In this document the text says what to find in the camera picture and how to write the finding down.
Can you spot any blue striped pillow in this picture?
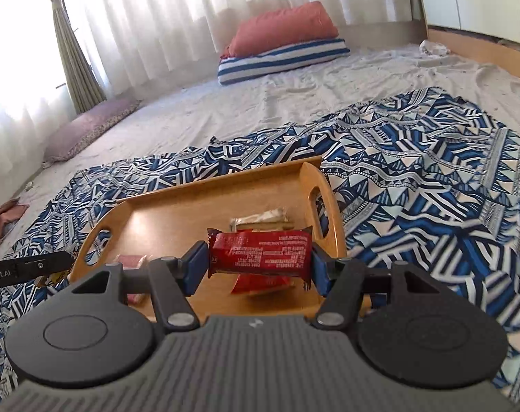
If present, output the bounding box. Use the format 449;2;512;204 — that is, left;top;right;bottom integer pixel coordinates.
217;38;351;86

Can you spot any white sheer curtain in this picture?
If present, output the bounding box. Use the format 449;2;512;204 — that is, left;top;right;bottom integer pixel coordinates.
0;0;415;147

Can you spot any crumpled white plastic bag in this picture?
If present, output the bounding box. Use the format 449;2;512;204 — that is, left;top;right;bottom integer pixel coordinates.
420;39;451;57

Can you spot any long red snack bar packet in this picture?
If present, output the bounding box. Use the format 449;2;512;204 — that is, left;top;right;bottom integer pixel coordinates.
207;228;315;287

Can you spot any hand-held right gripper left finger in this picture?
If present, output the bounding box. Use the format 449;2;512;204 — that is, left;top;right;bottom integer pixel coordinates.
71;240;211;334

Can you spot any white bed sheet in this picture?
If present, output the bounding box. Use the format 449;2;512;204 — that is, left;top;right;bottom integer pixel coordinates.
0;43;520;224

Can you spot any small red snack packet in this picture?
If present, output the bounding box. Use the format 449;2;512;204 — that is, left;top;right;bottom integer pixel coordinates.
115;254;151;306

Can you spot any brown cloth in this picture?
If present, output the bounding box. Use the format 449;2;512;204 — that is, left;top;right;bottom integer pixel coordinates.
0;197;30;259

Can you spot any shiny red snack packet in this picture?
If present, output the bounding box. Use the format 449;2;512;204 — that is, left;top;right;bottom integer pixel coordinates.
231;275;293;295

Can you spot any purple pillow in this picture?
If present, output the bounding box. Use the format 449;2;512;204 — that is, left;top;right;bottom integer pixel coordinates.
43;99;143;164

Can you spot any beige cracker packet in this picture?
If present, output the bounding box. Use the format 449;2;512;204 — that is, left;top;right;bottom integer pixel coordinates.
229;208;293;231

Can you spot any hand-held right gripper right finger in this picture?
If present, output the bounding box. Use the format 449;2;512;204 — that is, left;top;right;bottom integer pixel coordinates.
310;251;452;332

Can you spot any olive curtain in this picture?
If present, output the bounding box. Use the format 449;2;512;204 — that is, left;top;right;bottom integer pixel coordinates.
39;0;107;115

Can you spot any gold dark candy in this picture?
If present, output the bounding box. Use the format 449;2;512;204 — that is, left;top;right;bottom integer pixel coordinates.
36;271;74;288

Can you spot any wooden bed frame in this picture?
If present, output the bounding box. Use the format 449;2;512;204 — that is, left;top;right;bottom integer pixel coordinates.
427;28;520;81

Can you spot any blue patterned blanket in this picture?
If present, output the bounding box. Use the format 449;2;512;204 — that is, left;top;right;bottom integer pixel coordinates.
0;88;520;400

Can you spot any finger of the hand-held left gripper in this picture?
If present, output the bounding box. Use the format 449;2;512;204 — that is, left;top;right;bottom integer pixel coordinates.
11;251;74;282

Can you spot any wooden tray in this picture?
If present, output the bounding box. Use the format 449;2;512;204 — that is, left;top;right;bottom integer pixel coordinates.
69;157;372;324

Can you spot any red pillow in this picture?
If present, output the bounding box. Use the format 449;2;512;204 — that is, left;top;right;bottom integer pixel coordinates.
220;1;339;59

